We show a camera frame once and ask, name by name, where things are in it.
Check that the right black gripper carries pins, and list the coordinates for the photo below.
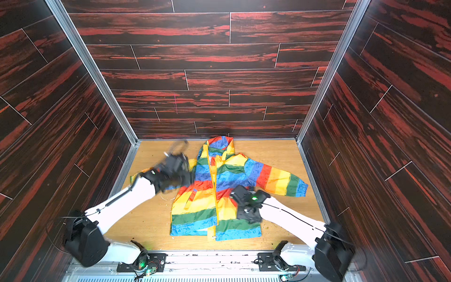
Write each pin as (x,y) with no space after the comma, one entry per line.
(238,194)

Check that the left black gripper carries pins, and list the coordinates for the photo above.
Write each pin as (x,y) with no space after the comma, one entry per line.
(188,176)

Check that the rainbow striped zip jacket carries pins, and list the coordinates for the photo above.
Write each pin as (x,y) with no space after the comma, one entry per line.
(206,208)

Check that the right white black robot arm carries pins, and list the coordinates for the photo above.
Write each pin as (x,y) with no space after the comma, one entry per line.
(326,248)

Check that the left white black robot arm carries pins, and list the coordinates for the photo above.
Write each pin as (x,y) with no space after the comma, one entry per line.
(84,237)

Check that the right green circuit board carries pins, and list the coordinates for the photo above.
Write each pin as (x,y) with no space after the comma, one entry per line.
(285,277)

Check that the green circuit board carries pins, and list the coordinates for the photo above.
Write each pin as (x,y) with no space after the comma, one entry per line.
(150,271)
(285,277)

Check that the left green circuit board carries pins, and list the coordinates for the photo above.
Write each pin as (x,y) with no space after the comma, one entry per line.
(150,271)

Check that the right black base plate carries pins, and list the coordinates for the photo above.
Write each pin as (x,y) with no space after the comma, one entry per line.
(265,262)

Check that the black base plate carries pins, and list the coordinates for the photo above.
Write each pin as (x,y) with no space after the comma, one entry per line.
(265,262)
(155,262)

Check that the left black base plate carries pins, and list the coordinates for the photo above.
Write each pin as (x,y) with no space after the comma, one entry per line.
(155,262)

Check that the aluminium front rail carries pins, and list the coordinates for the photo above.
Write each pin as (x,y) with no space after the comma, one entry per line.
(184,266)

